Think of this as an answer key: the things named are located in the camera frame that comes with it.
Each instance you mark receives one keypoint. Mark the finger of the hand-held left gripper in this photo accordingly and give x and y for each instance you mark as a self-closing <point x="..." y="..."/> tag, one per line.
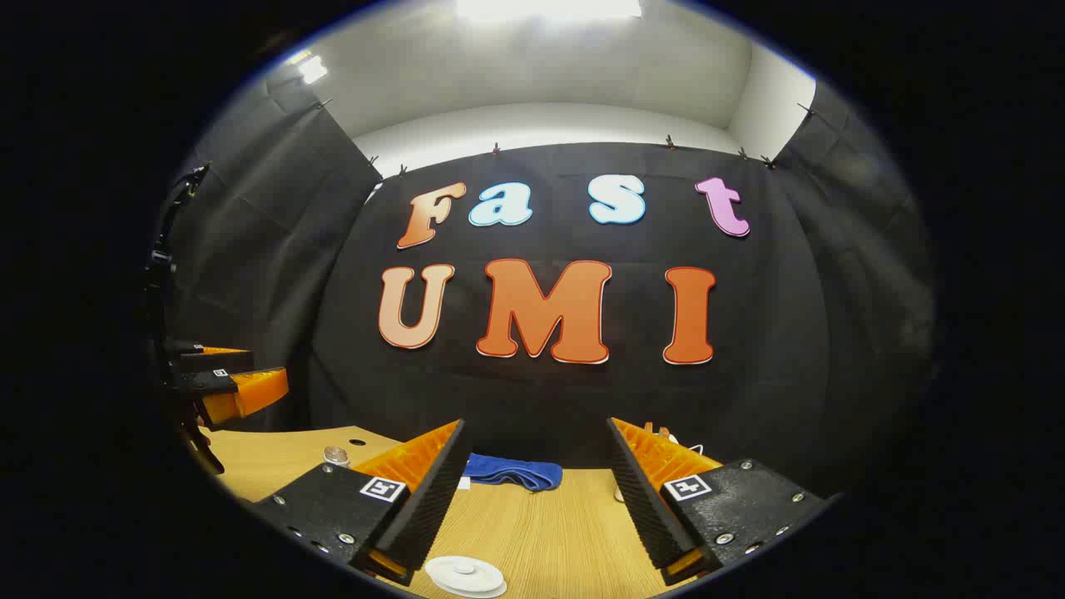
<point x="216" y="362"/>
<point x="204" y="383"/>

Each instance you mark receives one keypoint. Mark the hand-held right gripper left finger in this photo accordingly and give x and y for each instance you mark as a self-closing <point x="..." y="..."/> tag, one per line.
<point x="433" y="499"/>

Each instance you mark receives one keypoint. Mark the blue towel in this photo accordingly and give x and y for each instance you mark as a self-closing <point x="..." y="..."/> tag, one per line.
<point x="507" y="472"/>

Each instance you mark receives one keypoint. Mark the ceiling light panel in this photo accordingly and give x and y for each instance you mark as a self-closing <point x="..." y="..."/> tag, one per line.
<point x="313" y="68"/>

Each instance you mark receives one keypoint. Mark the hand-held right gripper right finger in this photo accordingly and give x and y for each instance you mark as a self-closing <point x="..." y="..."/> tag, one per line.
<point x="645" y="507"/>

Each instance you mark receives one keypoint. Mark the black backdrop cloth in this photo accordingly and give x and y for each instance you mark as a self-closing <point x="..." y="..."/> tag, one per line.
<point x="582" y="399"/>

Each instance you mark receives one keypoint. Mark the clear plastic water bottle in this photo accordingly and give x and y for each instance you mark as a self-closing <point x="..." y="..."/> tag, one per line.
<point x="336" y="455"/>

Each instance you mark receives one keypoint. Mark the white saucer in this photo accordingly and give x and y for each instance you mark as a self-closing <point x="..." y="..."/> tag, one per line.
<point x="492" y="592"/>

